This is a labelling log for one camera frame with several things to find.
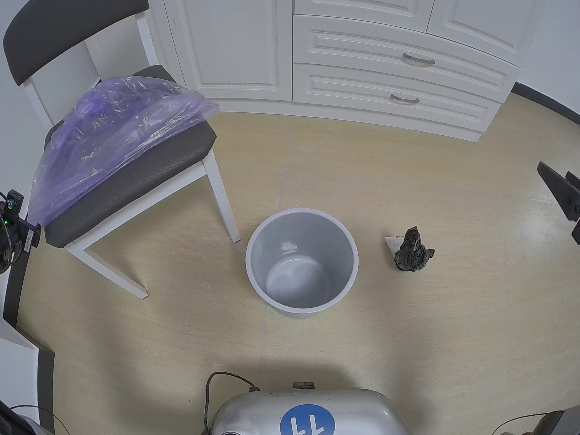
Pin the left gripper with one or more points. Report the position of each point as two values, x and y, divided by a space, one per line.
31 231

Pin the white chair dark grey seat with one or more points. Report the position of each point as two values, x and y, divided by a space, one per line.
68 11

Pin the purple plastic bag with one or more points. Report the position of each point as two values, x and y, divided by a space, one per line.
118 125

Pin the white trash bin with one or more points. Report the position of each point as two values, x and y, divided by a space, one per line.
299 243

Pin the black plastic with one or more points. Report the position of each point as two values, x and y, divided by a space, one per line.
412 254

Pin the white wardrobe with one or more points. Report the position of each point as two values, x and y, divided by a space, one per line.
235 30

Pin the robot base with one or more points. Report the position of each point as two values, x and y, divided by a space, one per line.
253 413

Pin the white paper piece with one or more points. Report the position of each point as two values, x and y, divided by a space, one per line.
392 242

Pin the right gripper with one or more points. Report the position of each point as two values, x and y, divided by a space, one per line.
576 231

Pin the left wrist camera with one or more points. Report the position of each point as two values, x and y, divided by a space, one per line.
14 200

